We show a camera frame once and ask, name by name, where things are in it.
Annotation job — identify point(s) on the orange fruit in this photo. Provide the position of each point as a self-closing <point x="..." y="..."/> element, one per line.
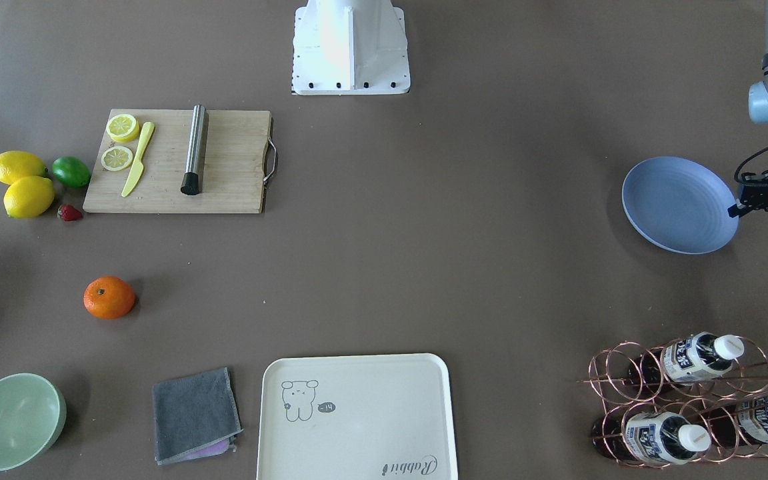
<point x="109" y="297"/>

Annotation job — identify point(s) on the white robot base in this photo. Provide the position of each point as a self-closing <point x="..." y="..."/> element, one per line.
<point x="350" y="48"/>

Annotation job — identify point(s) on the blue plate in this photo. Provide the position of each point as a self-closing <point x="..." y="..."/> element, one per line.
<point x="679" y="205"/>

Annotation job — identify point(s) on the tea bottle upper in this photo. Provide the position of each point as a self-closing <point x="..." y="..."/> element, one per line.
<point x="683" y="363"/>

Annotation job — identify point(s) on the tea bottle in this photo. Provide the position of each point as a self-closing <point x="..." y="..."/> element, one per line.
<point x="650" y="439"/>
<point x="744" y="424"/>
<point x="683" y="363"/>

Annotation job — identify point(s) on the cream rabbit tray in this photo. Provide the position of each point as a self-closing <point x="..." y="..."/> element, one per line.
<point x="357" y="417"/>

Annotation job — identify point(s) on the bamboo cutting board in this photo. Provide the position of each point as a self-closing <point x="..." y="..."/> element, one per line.
<point x="232" y="176"/>

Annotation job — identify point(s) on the steel muddler black tip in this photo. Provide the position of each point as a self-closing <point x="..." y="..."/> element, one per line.
<point x="193" y="178"/>

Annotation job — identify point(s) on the grey folded cloth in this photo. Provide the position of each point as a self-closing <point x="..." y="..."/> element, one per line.
<point x="195" y="417"/>

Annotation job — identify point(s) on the yellow plastic knife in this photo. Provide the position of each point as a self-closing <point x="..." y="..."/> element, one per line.
<point x="137" y="166"/>

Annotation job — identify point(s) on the lemon half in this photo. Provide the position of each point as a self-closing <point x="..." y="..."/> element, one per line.
<point x="123" y="128"/>

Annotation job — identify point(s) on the lemon slice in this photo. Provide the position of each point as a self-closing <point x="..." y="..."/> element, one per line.
<point x="116" y="158"/>

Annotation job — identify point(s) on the green lime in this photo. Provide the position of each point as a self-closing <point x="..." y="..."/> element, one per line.
<point x="71" y="172"/>

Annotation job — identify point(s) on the red strawberry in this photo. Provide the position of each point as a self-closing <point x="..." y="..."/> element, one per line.
<point x="68" y="213"/>

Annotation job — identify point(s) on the yellow lemon near strawberry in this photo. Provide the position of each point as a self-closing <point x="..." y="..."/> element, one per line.
<point x="29" y="197"/>

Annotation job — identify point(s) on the yellow lemon far side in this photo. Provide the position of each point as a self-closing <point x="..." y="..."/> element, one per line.
<point x="15" y="164"/>

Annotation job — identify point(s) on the green bowl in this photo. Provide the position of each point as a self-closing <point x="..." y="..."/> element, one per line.
<point x="32" y="415"/>

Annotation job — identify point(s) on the copper wire bottle rack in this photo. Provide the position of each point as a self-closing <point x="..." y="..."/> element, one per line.
<point x="747" y="380"/>

